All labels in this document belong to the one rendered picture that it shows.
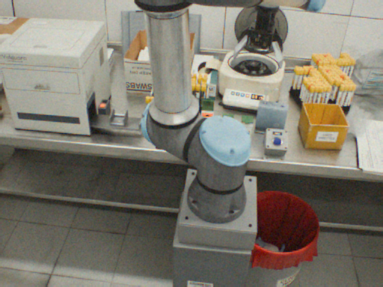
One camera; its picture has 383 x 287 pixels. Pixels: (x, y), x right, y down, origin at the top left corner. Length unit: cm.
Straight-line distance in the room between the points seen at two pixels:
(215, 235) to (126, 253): 116
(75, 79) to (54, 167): 103
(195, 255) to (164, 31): 58
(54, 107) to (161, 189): 86
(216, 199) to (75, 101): 60
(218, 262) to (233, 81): 71
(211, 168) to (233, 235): 20
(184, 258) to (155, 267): 100
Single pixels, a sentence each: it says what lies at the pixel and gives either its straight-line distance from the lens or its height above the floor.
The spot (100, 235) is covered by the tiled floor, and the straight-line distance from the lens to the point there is 224.
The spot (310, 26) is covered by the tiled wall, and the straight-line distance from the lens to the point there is 184.
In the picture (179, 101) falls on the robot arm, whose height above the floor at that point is 124.
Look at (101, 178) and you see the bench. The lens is 215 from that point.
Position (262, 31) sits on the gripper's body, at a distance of 119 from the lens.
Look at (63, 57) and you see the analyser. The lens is 128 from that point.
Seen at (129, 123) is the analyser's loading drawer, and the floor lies 91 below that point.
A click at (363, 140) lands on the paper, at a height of 89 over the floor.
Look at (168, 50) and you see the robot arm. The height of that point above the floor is 137.
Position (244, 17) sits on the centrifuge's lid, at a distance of 176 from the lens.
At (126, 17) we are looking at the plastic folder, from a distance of 185.
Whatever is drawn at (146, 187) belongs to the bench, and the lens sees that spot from 207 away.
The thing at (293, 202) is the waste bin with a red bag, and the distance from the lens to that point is 187.
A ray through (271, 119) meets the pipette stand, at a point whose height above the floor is 93.
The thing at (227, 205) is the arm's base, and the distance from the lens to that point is 98.
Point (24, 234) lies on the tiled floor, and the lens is 234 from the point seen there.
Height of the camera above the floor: 171
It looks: 38 degrees down
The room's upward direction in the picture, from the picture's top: 3 degrees clockwise
